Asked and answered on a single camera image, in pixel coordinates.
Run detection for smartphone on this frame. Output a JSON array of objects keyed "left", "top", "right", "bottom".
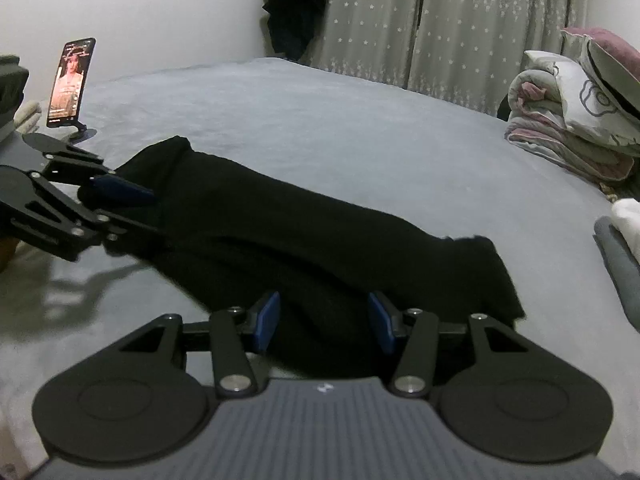
[{"left": 46, "top": 37, "right": 97, "bottom": 128}]

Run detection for grey folded garment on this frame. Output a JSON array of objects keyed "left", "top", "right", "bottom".
[{"left": 593, "top": 216, "right": 640, "bottom": 333}]

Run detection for phone stand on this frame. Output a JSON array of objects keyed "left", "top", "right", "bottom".
[{"left": 65, "top": 122, "right": 98, "bottom": 142}]

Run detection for white flower-print pillow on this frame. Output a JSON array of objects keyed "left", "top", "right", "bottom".
[{"left": 552, "top": 62, "right": 640, "bottom": 148}]

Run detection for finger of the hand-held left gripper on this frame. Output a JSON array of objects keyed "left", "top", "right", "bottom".
[
  {"left": 22, "top": 132, "right": 156, "bottom": 208},
  {"left": 10, "top": 172, "right": 166, "bottom": 262}
]

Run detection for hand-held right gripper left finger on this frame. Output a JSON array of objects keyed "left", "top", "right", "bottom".
[{"left": 117, "top": 290, "right": 282, "bottom": 396}]

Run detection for pink pillow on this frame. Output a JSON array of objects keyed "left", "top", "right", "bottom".
[{"left": 560, "top": 26, "right": 640, "bottom": 126}]

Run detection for dark hanging clothes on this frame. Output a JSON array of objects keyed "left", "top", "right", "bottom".
[{"left": 262, "top": 0, "right": 333, "bottom": 63}]

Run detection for grey star-print curtain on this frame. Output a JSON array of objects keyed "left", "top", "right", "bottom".
[
  {"left": 407, "top": 0, "right": 601, "bottom": 116},
  {"left": 310, "top": 0, "right": 428, "bottom": 88}
]

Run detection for black sweater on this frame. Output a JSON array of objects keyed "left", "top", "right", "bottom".
[{"left": 102, "top": 135, "right": 526, "bottom": 378}]

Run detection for white folded garment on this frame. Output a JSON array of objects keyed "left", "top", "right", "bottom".
[{"left": 611, "top": 199, "right": 640, "bottom": 266}]

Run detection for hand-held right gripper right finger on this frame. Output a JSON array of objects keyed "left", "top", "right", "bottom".
[{"left": 367, "top": 291, "right": 531, "bottom": 396}]

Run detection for beige towel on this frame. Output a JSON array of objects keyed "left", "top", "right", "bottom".
[{"left": 14, "top": 100, "right": 42, "bottom": 133}]

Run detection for folded pink grey quilt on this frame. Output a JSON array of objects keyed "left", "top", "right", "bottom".
[{"left": 504, "top": 50, "right": 636, "bottom": 183}]

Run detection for light grey bed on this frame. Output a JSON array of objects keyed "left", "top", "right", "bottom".
[{"left": 0, "top": 57, "right": 640, "bottom": 461}]

